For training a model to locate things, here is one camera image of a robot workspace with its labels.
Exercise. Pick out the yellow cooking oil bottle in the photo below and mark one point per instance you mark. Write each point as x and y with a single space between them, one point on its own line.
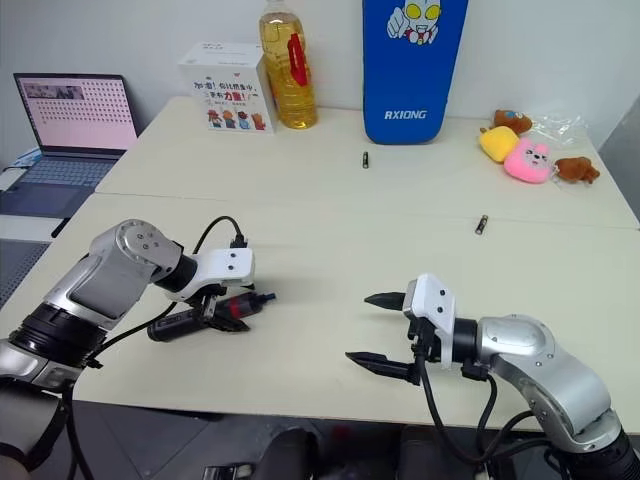
295 95

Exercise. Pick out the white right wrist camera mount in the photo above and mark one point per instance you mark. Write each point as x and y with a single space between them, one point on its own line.
434 300

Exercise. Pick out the brown bear plush toy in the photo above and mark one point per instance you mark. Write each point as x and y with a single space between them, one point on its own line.
512 120

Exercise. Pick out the yellow plush toy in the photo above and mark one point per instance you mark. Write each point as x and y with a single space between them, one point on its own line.
496 145

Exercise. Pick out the white printed cardboard box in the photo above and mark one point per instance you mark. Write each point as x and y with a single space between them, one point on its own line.
227 85

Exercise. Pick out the blue cartoon print case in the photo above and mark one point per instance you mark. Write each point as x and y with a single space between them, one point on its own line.
412 75

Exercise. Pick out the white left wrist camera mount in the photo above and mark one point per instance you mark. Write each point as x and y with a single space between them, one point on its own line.
225 262

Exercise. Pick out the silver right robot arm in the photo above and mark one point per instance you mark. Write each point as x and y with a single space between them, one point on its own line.
545 365

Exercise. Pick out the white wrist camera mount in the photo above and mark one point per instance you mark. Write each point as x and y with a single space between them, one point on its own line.
225 262
434 300

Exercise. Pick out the clear plastic bag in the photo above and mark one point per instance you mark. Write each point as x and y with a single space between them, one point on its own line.
560 127

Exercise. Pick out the white device beside laptop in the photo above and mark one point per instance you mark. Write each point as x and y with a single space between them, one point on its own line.
10 177

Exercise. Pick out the black pen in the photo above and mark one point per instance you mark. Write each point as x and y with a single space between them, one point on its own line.
61 227

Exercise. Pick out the black red electric screwdriver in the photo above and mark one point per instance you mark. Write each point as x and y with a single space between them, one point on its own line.
175 326

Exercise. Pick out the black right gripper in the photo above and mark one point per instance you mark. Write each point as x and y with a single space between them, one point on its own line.
426 340

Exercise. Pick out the grey perforated panel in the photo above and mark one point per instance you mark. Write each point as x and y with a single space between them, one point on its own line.
17 270

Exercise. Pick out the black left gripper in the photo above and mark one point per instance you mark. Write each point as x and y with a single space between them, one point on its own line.
210 306

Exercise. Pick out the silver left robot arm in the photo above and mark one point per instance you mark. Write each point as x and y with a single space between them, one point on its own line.
107 280

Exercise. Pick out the pink plush toy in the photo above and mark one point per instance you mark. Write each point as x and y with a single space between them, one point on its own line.
529 161

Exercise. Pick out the open grey laptop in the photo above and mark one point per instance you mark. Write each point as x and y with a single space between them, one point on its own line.
75 125

